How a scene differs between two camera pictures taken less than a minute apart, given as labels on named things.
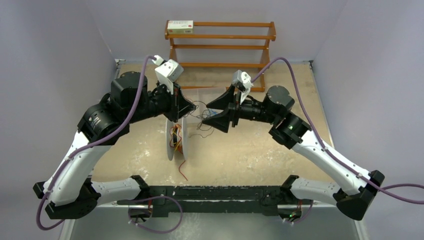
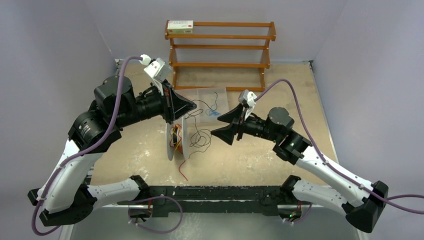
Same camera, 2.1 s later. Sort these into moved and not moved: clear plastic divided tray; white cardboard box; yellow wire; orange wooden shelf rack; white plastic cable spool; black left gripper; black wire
Moved: black wire
Not moved: white cardboard box; clear plastic divided tray; yellow wire; orange wooden shelf rack; black left gripper; white plastic cable spool
